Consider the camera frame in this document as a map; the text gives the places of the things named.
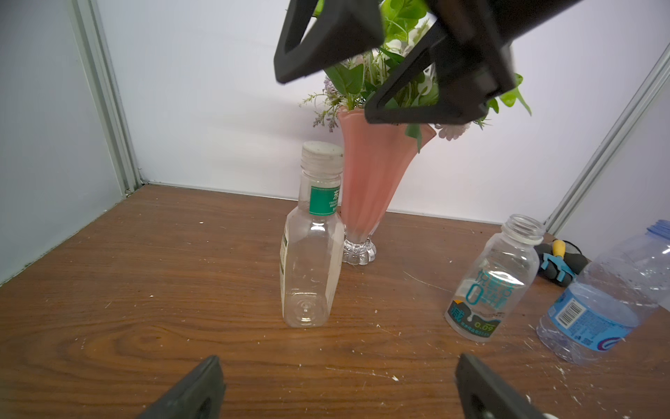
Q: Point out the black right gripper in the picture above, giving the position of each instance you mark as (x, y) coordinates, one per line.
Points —
(466, 77)

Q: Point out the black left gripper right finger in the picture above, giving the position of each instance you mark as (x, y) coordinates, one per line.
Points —
(484, 394)

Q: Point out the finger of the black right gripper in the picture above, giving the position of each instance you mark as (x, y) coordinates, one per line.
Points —
(343, 30)

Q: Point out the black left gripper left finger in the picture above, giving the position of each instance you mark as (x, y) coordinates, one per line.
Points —
(199, 394)

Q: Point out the teal print clear bottle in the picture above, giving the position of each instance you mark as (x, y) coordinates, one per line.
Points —
(497, 280)

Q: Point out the white bottle cap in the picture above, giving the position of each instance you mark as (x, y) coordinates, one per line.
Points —
(322, 158)

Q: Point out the green label clear bottle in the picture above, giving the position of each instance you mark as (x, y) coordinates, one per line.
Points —
(311, 253)

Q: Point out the blue label water bottle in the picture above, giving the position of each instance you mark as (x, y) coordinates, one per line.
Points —
(611, 297)

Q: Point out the pink vase with flowers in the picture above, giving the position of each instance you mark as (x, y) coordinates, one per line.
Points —
(376, 156)

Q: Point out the black blue work glove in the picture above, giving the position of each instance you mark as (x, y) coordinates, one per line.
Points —
(574, 257)

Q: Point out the blue yellow garden hand rake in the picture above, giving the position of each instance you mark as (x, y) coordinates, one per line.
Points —
(553, 266)

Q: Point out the aluminium corner frame post right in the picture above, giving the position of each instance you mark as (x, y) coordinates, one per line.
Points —
(613, 141)

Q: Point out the aluminium corner frame post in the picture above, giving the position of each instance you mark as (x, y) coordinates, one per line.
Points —
(613, 141)
(98, 67)

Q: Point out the aluminium corner frame post left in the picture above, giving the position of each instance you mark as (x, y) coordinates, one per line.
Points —
(98, 67)

